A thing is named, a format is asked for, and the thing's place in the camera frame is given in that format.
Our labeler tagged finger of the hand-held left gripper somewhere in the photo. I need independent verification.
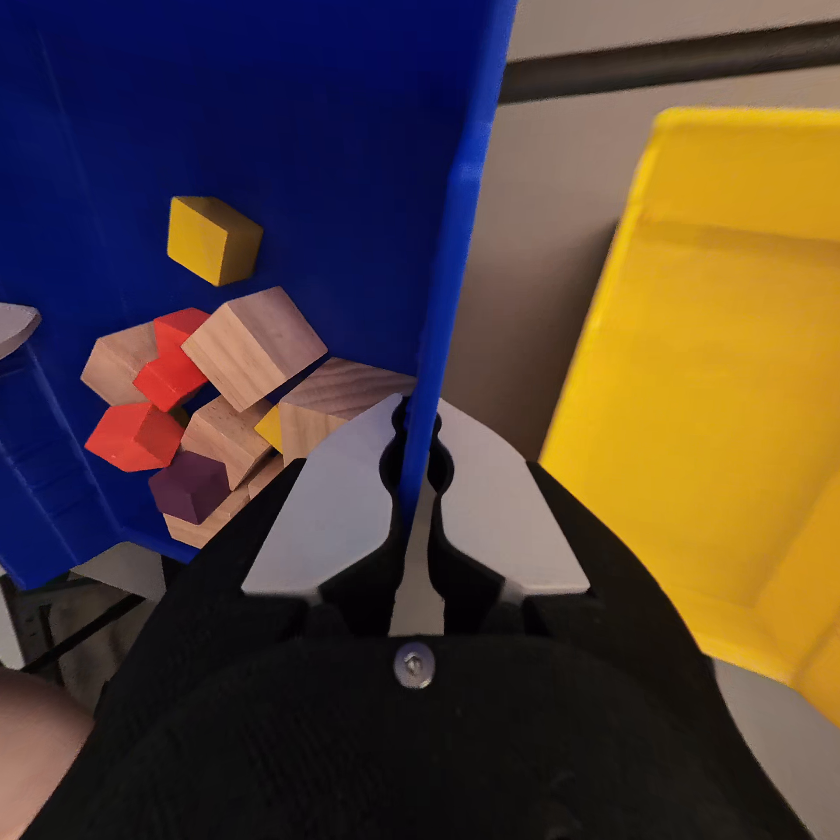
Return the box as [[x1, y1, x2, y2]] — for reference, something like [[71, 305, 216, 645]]
[[0, 303, 42, 361]]

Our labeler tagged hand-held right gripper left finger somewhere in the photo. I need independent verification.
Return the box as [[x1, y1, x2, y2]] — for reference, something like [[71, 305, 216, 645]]
[[240, 392, 405, 636]]

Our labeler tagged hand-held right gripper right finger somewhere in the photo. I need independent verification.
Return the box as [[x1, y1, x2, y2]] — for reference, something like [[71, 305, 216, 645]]
[[425, 396, 592, 636]]

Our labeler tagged pile of wooden cubes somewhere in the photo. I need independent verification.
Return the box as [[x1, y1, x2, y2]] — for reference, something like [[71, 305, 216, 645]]
[[80, 196, 417, 549]]

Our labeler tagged yellow plastic box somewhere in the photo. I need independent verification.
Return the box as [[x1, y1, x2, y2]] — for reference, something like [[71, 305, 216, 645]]
[[538, 107, 840, 729]]

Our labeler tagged blue plastic box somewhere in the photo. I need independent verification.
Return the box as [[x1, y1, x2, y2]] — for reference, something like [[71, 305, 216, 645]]
[[0, 0, 519, 592]]

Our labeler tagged person's left forearm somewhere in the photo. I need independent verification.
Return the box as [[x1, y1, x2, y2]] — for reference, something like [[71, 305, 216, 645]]
[[0, 668, 96, 840]]

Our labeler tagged dark grey table bar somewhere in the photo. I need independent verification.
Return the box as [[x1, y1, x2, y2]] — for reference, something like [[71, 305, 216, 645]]
[[499, 20, 840, 106]]

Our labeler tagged black metal table frame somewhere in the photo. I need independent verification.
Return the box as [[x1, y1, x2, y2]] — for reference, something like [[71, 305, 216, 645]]
[[0, 545, 165, 690]]

